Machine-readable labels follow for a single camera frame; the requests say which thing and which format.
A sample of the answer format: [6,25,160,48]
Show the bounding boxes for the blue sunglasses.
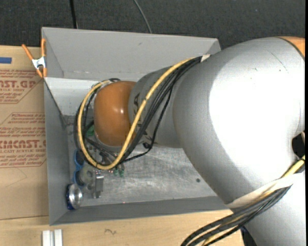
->
[72,149,93,190]

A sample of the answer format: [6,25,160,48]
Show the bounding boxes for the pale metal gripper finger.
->
[93,170,105,199]

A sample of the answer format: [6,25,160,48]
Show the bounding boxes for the grey metal bin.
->
[40,26,231,227]

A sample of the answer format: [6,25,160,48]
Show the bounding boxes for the brown cardboard board red print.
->
[0,44,50,221]

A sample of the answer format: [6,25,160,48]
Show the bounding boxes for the blue and silver can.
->
[66,182,84,211]

